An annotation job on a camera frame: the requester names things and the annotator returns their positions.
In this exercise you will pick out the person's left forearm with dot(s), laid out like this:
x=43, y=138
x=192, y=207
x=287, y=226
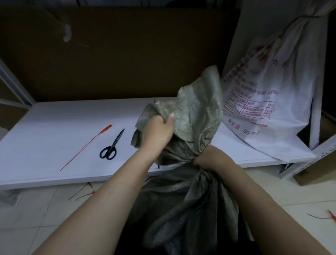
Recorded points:
x=97, y=202

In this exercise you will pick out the brown cardboard box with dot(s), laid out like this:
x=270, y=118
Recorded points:
x=317, y=168

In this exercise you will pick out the brown cardboard sheet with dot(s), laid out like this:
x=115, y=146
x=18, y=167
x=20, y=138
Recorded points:
x=118, y=52

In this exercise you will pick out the black scissors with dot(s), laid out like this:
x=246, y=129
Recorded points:
x=112, y=145

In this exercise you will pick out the grey woven sack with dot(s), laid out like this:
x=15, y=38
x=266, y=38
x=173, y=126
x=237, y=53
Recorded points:
x=189, y=163

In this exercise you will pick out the white metal shelf frame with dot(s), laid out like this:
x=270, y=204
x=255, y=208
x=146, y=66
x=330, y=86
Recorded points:
x=307, y=147

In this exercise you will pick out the person's right hand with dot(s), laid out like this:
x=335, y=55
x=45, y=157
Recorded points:
x=210, y=159

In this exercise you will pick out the person's left hand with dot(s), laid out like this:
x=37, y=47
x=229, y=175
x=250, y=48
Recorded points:
x=154, y=134

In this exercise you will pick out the cut red seal tie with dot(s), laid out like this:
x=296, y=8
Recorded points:
x=84, y=190
x=88, y=195
x=325, y=215

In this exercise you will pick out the person's right forearm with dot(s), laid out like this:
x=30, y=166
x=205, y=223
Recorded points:
x=265, y=210

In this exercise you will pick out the white printed woven sack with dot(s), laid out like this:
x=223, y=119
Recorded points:
x=273, y=92

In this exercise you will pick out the person's left thumb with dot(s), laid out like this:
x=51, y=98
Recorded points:
x=170, y=119

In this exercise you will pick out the red plastic seal tie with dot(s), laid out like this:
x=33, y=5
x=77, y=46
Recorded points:
x=86, y=147

